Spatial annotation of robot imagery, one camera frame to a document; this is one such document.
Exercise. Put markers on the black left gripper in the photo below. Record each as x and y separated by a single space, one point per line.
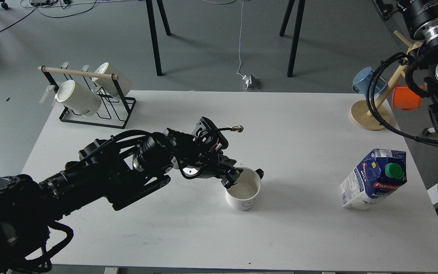
199 154

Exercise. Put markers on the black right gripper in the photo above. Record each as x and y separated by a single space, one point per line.
420 16

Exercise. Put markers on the white smiley face mug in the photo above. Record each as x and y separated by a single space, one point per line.
243 195

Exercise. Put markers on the blue milk carton green cap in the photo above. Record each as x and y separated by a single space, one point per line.
377 176

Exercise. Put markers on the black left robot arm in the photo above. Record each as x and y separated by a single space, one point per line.
123 169

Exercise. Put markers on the blue cup on tree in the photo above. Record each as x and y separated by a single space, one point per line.
362 79

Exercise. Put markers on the orange cup on tree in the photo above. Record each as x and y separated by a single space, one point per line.
405 99

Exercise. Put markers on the black table legs right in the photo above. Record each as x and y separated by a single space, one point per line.
296 34

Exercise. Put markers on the grey floor power socket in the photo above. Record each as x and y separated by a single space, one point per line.
251 83

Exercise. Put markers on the white mug front on rack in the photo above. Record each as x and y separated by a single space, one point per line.
78 98

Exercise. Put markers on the black wire mug rack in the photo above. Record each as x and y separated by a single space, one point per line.
116 107

